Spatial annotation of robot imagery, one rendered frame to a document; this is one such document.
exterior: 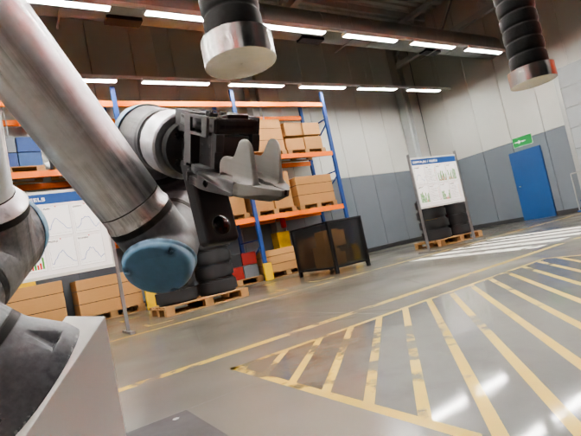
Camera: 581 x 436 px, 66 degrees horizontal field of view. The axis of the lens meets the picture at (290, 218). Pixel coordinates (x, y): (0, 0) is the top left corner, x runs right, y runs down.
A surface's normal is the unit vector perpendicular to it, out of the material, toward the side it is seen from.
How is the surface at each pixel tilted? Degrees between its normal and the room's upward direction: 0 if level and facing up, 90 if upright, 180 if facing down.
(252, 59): 180
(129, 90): 90
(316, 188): 90
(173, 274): 129
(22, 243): 117
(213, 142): 90
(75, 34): 90
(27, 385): 79
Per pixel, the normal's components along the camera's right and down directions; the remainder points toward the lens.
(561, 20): -0.83, 0.14
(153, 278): 0.09, 0.57
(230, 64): 0.20, 0.98
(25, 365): 0.38, -0.51
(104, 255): 0.52, -0.16
